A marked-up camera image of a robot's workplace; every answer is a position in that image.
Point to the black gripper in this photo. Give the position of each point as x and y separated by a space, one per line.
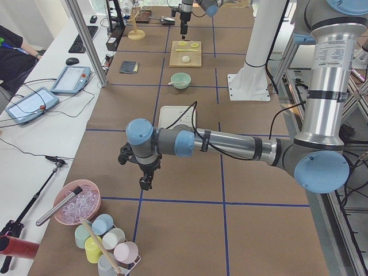
147 168
183 18

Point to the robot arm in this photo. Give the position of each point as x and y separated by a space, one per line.
268 20
314 157

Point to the white steamed bun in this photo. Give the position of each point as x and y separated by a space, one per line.
185 59

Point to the light green bowl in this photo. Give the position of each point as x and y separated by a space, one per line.
181 77

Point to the pink bowl of ice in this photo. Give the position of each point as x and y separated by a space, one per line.
83 206

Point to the lower lemon slice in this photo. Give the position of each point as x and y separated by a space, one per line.
182 43

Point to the lemon slice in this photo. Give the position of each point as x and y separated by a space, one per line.
182 43
195 45

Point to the upper lemon slice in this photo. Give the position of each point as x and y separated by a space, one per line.
195 45

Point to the yellow plastic knife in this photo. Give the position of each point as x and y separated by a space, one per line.
186 50

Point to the bamboo cutting board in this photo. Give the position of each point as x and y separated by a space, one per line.
186 54

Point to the metal scoop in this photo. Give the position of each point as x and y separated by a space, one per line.
165 21

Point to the dark wooden tray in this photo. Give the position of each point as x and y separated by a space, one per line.
143 17

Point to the wooden mug tree stand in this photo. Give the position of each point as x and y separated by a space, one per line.
135 34

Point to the blue plastic cup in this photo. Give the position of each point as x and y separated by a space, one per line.
102 224

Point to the white plastic cup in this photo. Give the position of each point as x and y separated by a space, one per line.
112 238

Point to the pink plastic cup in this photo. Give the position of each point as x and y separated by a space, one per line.
126 252

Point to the black box on table edge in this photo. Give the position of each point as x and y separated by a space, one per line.
114 39

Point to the white bear serving tray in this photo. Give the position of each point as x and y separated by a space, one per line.
171 116

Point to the green plastic cup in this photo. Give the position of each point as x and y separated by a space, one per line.
81 235

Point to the yellow plastic cup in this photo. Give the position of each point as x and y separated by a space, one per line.
92 251

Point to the grey plastic cup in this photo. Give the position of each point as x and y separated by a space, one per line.
104 267

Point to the black computer mouse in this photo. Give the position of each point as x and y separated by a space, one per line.
72 61

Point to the far teach pendant tablet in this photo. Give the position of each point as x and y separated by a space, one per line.
71 80

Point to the teach pendant tablet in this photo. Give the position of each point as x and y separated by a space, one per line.
32 106
71 80

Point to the near teach pendant tablet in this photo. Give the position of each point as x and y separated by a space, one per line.
32 106

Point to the black tripod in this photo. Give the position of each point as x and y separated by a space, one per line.
14 228

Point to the red cylinder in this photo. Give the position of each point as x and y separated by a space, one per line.
20 248

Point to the seated person in black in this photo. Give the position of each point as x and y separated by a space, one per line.
18 59

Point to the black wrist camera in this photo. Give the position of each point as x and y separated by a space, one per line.
126 155

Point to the wooden cup rack handle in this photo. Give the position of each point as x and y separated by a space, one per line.
111 260

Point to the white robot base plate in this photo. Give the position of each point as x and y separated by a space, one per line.
248 88

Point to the aluminium frame post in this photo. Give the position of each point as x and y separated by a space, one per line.
81 26

